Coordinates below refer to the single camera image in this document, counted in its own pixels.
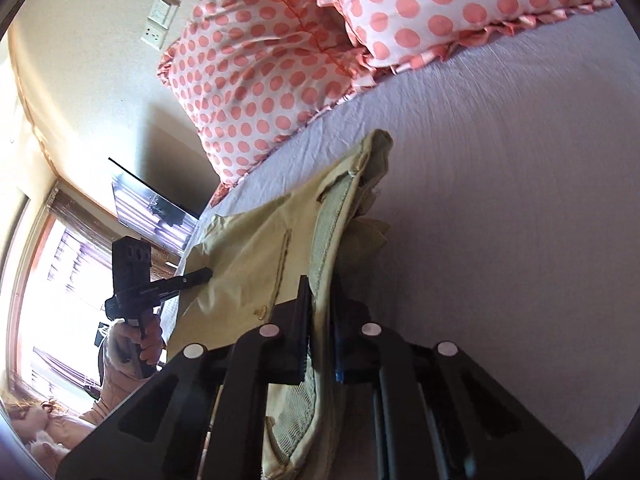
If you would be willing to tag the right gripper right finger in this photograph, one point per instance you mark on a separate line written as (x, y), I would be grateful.
(437, 414)

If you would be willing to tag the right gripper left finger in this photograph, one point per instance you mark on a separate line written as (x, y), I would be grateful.
(203, 415)

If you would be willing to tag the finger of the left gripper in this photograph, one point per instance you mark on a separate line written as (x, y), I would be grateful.
(173, 286)

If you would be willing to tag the khaki tan pants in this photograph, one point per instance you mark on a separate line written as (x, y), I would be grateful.
(318, 230)

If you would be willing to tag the person's left hand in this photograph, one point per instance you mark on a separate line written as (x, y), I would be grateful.
(128, 347)

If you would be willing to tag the black flat television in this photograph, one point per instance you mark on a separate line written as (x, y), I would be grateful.
(150, 214)

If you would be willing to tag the lavender bed sheet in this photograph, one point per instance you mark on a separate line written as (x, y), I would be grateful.
(513, 204)

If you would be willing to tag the left pink polka-dot pillow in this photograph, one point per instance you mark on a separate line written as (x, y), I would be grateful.
(252, 73)

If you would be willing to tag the white wall power socket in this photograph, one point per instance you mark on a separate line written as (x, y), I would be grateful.
(154, 34)

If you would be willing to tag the white wall light switch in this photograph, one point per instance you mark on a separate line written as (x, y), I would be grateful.
(163, 12)

